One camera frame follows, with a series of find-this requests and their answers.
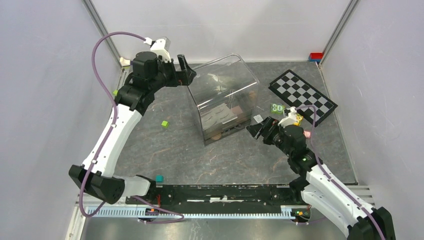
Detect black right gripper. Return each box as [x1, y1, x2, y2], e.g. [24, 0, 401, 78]
[245, 115, 293, 158]

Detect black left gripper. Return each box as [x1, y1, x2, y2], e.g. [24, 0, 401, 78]
[149, 54, 197, 93]

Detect pink compact case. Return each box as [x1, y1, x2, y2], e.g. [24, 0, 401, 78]
[231, 105, 252, 118]

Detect eyebrow stencil card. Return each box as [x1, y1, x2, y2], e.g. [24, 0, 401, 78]
[201, 103, 237, 130]

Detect round peach powder puff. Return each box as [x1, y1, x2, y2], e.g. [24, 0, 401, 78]
[211, 133, 222, 141]

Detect clear acrylic drawer organizer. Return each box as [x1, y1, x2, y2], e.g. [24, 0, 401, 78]
[187, 53, 259, 146]

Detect pink spray bottle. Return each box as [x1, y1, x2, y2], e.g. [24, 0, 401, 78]
[303, 130, 312, 139]

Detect white cosmetic tube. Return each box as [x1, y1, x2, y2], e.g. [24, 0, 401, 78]
[253, 114, 264, 123]

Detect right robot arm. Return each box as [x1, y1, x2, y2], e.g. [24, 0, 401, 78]
[246, 117, 396, 240]

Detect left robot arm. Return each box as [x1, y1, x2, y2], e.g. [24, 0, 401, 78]
[68, 51, 196, 204]

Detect green owl card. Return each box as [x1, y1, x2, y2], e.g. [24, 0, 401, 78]
[270, 103, 286, 115]

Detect yellow owl card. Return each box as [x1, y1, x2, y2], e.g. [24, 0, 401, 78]
[294, 114, 304, 126]

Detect black white checkerboard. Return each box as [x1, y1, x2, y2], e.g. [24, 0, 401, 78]
[268, 69, 338, 127]

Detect lime green cube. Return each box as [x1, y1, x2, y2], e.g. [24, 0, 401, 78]
[161, 120, 169, 128]

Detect small wooden toy blocks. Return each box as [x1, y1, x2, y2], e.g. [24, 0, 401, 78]
[119, 57, 131, 68]

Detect red blue blocks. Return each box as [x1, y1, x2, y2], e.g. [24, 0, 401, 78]
[308, 52, 324, 63]

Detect teal cube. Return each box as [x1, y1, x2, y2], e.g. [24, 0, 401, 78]
[155, 175, 165, 184]

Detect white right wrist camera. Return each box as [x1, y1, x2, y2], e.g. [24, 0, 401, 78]
[278, 107, 299, 128]

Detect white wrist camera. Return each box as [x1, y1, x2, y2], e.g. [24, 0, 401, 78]
[278, 107, 299, 128]
[143, 37, 172, 63]

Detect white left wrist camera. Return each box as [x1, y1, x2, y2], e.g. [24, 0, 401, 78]
[143, 37, 172, 63]

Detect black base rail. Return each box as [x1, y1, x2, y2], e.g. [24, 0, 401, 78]
[125, 184, 312, 216]

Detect aluminium frame rail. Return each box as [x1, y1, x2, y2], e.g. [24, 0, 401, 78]
[81, 0, 122, 68]

